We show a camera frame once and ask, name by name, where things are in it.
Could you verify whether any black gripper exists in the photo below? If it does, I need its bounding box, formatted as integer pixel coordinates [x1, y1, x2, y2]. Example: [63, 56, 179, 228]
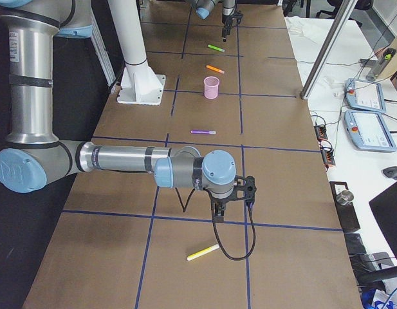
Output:
[221, 15, 233, 42]
[214, 200, 225, 223]

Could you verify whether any green highlighter pen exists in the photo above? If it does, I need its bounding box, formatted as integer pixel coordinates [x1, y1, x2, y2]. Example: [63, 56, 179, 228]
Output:
[207, 44, 225, 53]

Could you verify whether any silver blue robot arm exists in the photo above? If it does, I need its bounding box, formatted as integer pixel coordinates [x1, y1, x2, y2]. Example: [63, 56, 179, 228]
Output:
[187, 0, 236, 42]
[0, 1, 238, 220]

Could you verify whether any yellow highlighter pen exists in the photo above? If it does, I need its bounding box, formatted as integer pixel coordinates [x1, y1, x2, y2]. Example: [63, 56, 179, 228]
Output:
[187, 244, 219, 261]

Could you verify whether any orange highlighter pen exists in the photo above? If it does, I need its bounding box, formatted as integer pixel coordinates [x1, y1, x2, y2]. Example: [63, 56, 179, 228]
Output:
[206, 64, 225, 74]

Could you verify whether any pink mesh pen holder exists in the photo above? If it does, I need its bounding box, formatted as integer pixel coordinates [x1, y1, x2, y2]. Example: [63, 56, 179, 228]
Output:
[203, 76, 219, 99]

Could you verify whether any purple highlighter pen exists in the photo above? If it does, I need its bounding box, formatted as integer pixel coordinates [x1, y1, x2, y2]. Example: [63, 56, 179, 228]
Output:
[190, 130, 216, 135]

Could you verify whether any white cloth on desk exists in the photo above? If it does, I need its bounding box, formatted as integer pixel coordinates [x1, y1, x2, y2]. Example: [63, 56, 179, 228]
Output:
[284, 17, 328, 63]

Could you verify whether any orange black power strip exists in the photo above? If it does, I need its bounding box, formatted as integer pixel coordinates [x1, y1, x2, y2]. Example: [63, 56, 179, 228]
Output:
[320, 145, 336, 167]
[314, 125, 328, 140]

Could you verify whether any steel cylinder weight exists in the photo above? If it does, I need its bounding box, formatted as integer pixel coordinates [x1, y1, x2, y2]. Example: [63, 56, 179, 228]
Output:
[336, 190, 354, 206]

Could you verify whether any black box under cylinder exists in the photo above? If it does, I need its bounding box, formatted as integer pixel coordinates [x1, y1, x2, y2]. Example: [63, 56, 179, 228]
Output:
[329, 181, 360, 233]

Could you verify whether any far blue teach pendant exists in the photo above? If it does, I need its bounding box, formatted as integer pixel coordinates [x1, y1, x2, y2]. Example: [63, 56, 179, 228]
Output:
[344, 79, 386, 113]

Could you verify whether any blue teach pendant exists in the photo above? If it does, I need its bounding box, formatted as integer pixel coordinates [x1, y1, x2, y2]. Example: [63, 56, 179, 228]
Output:
[344, 79, 386, 113]
[344, 109, 397, 153]

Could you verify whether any black monitor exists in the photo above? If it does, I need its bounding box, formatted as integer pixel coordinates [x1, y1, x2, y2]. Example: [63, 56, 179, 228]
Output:
[369, 182, 397, 258]

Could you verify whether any near blue teach pendant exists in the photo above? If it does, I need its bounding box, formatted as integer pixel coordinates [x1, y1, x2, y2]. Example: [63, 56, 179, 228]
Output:
[344, 109, 397, 153]

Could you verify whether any black computer mouse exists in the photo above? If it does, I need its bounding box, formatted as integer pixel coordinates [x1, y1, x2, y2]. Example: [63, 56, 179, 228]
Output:
[382, 166, 397, 180]

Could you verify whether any white camera pole with base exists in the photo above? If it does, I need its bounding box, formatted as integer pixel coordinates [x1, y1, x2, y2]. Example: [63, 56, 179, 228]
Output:
[108, 0, 166, 106]

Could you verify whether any aluminium frame post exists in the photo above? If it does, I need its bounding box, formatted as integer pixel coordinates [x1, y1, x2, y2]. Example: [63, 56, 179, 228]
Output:
[300, 0, 358, 100]

